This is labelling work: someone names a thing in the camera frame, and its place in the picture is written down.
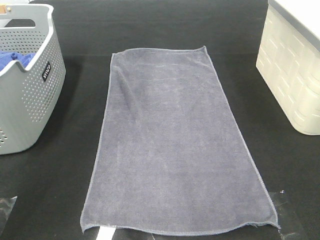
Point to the grey microfibre towel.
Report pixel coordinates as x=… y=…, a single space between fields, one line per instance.
x=171 y=159

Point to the blue towel in basket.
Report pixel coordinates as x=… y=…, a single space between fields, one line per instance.
x=7 y=57

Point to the middle clear tape strip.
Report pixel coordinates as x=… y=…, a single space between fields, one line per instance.
x=105 y=233

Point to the clear tape strip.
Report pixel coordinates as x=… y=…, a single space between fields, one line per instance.
x=6 y=207
x=290 y=225
x=105 y=233

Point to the black fabric table mat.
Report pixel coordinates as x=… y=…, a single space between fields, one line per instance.
x=51 y=179

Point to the grey perforated laundry basket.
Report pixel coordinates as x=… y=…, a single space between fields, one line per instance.
x=28 y=95

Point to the white plastic storage bin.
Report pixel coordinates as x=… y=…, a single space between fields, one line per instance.
x=289 y=60

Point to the right clear tape strip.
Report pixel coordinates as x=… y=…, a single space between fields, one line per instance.
x=290 y=225

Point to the left clear tape strip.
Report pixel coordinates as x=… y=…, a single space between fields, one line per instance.
x=6 y=207

